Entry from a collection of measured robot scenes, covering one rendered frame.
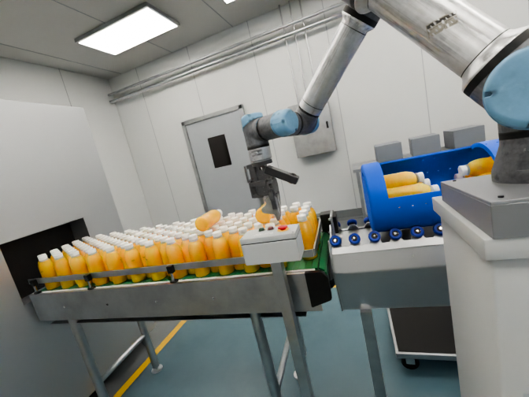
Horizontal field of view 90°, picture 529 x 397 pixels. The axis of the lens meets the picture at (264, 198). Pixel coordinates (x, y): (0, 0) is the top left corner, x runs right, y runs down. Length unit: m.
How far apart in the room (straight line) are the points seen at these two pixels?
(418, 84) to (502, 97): 4.00
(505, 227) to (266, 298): 0.84
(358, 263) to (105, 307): 1.25
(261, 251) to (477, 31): 0.75
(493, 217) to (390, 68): 4.04
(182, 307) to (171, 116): 4.49
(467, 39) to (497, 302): 0.46
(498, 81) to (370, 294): 0.91
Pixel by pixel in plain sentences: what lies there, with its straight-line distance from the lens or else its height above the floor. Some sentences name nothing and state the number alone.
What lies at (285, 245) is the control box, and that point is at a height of 1.06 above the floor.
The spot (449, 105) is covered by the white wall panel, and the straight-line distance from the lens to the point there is 4.61.
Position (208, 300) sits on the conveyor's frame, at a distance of 1.27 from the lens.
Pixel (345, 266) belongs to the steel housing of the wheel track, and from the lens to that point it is 1.14.
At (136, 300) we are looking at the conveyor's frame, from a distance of 1.49.
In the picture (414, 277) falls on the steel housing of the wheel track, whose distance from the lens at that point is 1.20.
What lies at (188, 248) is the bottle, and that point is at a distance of 1.24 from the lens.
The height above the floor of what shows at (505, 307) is 1.01.
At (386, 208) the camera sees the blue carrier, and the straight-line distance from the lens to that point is 1.06.
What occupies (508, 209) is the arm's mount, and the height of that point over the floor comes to 1.20.
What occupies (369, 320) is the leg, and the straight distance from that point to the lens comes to 1.32.
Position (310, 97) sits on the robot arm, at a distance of 0.87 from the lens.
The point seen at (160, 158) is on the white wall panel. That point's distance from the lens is 5.70.
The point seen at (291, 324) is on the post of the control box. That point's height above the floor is 0.74.
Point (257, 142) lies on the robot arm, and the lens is 0.86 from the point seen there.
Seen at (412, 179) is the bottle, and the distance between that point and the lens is 1.17.
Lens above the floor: 1.38
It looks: 10 degrees down
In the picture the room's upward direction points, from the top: 13 degrees counter-clockwise
